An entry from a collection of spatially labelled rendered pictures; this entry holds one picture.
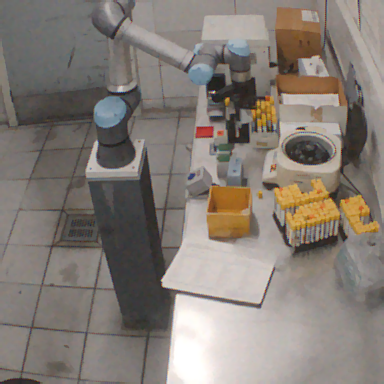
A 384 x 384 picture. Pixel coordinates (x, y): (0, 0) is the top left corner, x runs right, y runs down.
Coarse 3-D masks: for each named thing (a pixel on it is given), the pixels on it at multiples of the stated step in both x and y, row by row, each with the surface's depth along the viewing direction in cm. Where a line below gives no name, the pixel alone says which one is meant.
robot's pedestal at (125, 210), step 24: (144, 168) 242; (96, 192) 237; (120, 192) 236; (144, 192) 241; (96, 216) 244; (120, 216) 243; (144, 216) 243; (120, 240) 252; (144, 240) 251; (120, 264) 260; (144, 264) 259; (120, 288) 270; (144, 288) 269; (168, 288) 295; (144, 312) 280; (168, 312) 293
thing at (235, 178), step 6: (240, 162) 217; (228, 168) 215; (234, 168) 215; (240, 168) 215; (228, 174) 213; (234, 174) 213; (240, 174) 215; (228, 180) 214; (234, 180) 214; (240, 180) 216; (246, 180) 224; (228, 186) 216; (234, 186) 215; (240, 186) 217
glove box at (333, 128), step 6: (282, 126) 238; (288, 126) 237; (294, 126) 237; (300, 126) 237; (306, 126) 237; (312, 126) 232; (318, 126) 236; (324, 126) 236; (330, 126) 236; (336, 126) 236; (282, 132) 235; (324, 132) 230; (330, 132) 233; (336, 132) 233
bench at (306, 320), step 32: (288, 64) 291; (224, 128) 251; (192, 160) 237; (256, 160) 234; (256, 192) 220; (352, 192) 216; (192, 224) 211; (256, 224) 208; (320, 256) 194; (288, 288) 185; (320, 288) 183; (192, 320) 179; (224, 320) 178; (256, 320) 176; (288, 320) 175; (320, 320) 173; (352, 320) 171; (192, 352) 169; (224, 352) 168; (256, 352) 167; (288, 352) 165; (320, 352) 164; (352, 352) 162
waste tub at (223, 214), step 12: (216, 192) 210; (228, 192) 209; (240, 192) 208; (216, 204) 213; (228, 204) 212; (240, 204) 212; (216, 216) 199; (228, 216) 199; (240, 216) 198; (216, 228) 202; (228, 228) 202; (240, 228) 201
